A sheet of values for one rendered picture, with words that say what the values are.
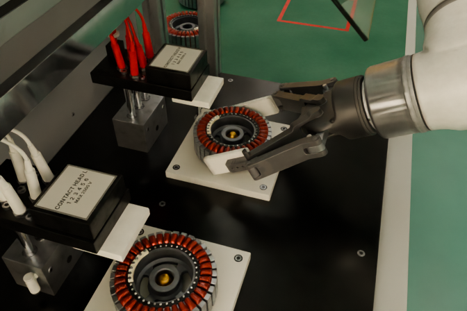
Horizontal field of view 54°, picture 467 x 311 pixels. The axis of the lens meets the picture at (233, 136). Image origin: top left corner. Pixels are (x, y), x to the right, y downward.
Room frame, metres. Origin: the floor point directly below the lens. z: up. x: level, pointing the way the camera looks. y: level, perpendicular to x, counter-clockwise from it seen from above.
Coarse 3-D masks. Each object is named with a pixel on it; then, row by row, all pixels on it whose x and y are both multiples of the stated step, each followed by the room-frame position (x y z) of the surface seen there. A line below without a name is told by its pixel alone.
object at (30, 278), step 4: (32, 272) 0.27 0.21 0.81; (24, 276) 0.26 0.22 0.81; (28, 276) 0.26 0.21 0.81; (32, 276) 0.26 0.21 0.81; (36, 276) 0.27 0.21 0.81; (24, 280) 0.26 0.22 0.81; (28, 280) 0.26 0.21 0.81; (32, 280) 0.26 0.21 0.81; (36, 280) 0.27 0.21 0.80; (28, 284) 0.26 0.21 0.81; (32, 284) 0.26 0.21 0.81; (36, 284) 0.26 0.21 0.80; (28, 288) 0.26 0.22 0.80; (32, 288) 0.26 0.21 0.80; (36, 288) 0.26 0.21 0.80; (32, 292) 0.26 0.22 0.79; (36, 292) 0.26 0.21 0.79
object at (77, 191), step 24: (0, 168) 0.34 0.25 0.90; (72, 168) 0.32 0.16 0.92; (24, 192) 0.31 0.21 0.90; (48, 192) 0.29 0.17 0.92; (72, 192) 0.29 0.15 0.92; (96, 192) 0.29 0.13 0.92; (120, 192) 0.30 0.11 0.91; (0, 216) 0.28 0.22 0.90; (48, 216) 0.26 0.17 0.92; (72, 216) 0.26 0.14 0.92; (96, 216) 0.26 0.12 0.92; (120, 216) 0.29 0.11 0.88; (144, 216) 0.29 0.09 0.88; (24, 240) 0.28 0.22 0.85; (72, 240) 0.25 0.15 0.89; (96, 240) 0.25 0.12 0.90; (120, 240) 0.26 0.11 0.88
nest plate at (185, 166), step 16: (192, 128) 0.54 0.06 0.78; (272, 128) 0.54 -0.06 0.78; (192, 144) 0.50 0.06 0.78; (176, 160) 0.47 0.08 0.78; (192, 160) 0.47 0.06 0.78; (176, 176) 0.44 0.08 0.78; (192, 176) 0.44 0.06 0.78; (208, 176) 0.44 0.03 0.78; (224, 176) 0.44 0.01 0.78; (240, 176) 0.44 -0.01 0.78; (272, 176) 0.44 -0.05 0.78; (240, 192) 0.42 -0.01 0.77; (256, 192) 0.41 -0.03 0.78
